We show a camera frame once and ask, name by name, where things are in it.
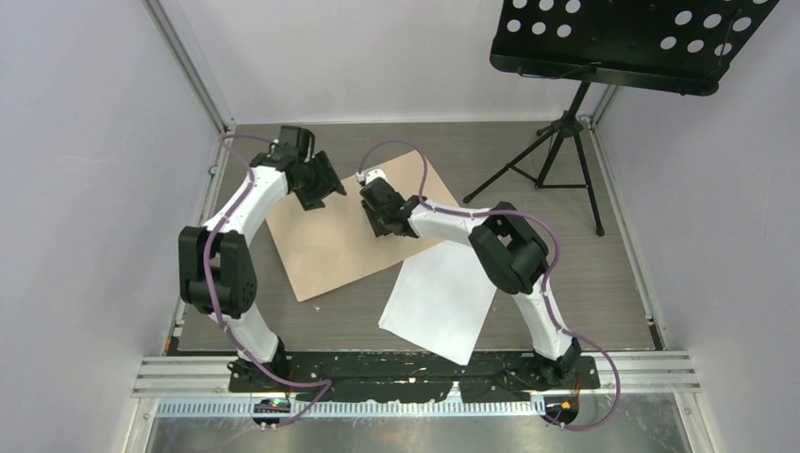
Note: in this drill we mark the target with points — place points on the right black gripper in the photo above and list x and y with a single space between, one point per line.
377 229

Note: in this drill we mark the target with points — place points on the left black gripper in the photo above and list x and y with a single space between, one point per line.
329 182

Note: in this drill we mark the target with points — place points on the brown cardboard folder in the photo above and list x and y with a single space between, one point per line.
324 249

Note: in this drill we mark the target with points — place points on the white paper sheets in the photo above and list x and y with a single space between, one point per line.
440 301

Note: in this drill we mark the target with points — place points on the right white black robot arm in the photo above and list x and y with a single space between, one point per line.
513 256

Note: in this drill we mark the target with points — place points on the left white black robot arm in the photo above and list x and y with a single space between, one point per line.
216 272

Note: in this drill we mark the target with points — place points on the black music stand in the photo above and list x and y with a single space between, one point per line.
684 47

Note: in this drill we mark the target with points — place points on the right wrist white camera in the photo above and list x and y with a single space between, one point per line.
366 177

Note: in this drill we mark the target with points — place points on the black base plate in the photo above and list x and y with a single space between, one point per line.
412 377

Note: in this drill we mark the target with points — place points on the aluminium frame rail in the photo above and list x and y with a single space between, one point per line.
196 386

